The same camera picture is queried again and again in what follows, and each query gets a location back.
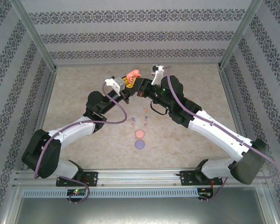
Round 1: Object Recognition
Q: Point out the controller board with green light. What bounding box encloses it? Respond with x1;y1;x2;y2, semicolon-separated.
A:
67;189;87;197

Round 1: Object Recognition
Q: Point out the grey sheet metal panel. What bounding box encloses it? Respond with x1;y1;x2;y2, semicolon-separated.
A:
4;186;278;224

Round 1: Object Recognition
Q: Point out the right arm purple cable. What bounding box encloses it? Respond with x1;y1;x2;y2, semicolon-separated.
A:
164;66;280;202

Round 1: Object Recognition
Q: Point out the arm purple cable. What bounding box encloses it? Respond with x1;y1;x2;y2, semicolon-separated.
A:
34;81;128;204
164;66;280;202

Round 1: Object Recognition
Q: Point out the right gripper thin black cable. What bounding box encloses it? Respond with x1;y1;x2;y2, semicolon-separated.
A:
150;100;169;115

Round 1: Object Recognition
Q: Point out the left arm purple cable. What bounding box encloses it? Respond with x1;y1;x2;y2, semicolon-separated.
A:
34;81;128;204

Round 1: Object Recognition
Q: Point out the aluminium side rail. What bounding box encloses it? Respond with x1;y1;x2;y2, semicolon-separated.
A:
22;67;58;170
218;65;257;168

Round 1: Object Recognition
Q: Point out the left black mount plate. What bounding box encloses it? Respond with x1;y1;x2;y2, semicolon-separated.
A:
56;171;98;187

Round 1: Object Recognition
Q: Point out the black mount plate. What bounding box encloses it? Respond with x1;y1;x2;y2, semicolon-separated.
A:
180;170;224;187
56;171;98;187

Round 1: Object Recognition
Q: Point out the right black mount plate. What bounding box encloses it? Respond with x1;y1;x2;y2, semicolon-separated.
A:
180;170;224;187

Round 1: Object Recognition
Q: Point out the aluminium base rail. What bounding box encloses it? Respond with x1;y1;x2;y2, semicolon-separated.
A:
13;169;268;189

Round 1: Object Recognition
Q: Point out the aluminium corner post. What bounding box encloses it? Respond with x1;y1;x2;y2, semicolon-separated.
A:
10;0;58;70
219;0;266;70

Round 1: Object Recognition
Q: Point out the grey slotted cable duct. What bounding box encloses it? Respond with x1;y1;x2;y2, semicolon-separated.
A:
22;188;199;198

